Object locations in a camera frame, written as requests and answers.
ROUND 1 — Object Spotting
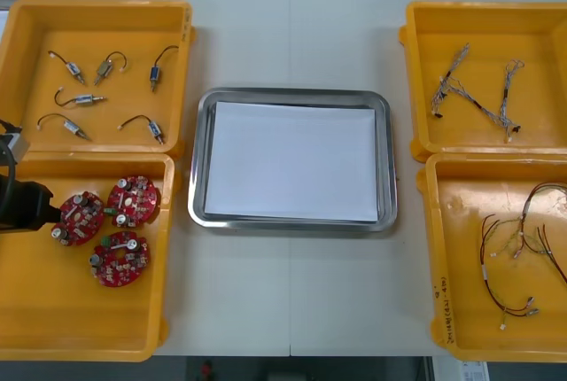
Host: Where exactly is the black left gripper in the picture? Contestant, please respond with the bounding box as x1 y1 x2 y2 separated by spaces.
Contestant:
0 180 62 235

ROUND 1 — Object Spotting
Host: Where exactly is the round red circuit board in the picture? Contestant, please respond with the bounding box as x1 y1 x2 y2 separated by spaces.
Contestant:
89 229 151 288
105 175 159 227
50 191 106 248

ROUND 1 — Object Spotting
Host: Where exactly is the yellow-orange plastic bin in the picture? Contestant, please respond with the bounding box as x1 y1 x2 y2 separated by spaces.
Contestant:
397 0 567 163
0 152 183 363
0 0 198 160
416 152 567 363

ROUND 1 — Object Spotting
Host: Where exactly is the steel tray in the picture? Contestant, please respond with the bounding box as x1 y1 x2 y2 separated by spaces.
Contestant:
187 86 399 235

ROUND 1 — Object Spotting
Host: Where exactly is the white paper sheet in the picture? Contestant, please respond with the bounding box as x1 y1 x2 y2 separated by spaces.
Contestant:
203 100 379 223

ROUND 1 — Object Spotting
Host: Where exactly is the blue-white twisted wire harness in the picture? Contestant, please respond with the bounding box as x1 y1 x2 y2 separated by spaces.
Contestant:
429 43 471 119
447 79 522 132
498 59 526 143

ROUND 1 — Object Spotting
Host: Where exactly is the long red wire harness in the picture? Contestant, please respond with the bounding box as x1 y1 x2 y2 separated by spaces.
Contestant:
479 214 540 318

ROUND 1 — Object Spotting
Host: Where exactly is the green-yellow wire harness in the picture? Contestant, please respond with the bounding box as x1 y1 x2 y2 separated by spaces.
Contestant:
485 216 535 262

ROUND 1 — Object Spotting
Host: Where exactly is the red-black twisted wire harness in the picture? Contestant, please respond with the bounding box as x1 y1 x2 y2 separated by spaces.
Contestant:
516 181 567 260

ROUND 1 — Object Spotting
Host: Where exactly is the short red wire harness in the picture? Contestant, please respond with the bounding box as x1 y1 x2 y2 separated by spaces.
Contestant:
534 222 567 285

